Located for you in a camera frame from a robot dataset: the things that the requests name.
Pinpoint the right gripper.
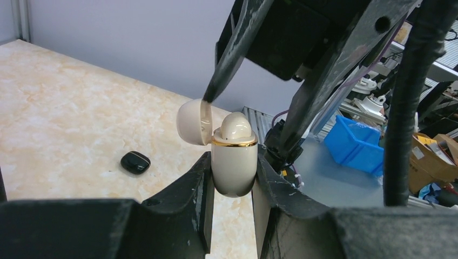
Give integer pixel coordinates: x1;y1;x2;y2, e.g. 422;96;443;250
203;1;415;152

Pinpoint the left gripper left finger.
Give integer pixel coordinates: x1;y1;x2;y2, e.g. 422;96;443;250
1;152;214;258

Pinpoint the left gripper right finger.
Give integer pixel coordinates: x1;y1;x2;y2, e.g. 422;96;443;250
252;155;457;258

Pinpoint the black earbud case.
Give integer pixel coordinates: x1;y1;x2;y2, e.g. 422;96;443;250
120;151;151;175

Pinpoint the white earbud case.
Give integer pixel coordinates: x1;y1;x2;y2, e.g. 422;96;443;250
176;99;258;197

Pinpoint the white earbud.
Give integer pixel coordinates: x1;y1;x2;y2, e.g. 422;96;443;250
220;112;252;140

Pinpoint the blue bin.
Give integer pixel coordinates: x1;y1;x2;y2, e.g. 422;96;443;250
324;115;384;178

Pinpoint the cardboard box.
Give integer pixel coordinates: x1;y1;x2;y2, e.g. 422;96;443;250
408;133;457;194

